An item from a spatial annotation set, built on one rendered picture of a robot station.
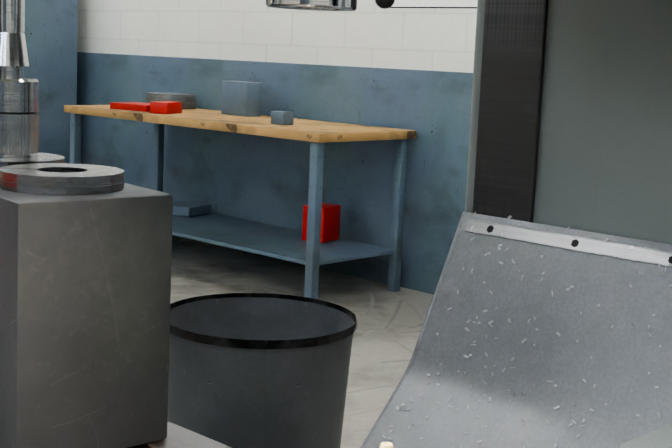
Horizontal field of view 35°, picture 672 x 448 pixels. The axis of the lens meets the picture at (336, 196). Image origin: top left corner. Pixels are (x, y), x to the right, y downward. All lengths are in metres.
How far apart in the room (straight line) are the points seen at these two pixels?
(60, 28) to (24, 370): 7.25
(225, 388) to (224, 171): 4.60
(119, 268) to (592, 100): 0.40
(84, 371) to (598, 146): 0.43
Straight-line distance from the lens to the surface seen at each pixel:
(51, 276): 0.76
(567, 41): 0.91
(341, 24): 6.27
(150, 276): 0.80
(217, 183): 7.04
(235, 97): 6.41
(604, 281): 0.88
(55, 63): 7.96
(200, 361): 2.47
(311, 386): 2.49
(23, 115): 0.89
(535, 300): 0.90
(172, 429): 0.86
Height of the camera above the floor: 1.26
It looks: 7 degrees down
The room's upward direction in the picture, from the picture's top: 3 degrees clockwise
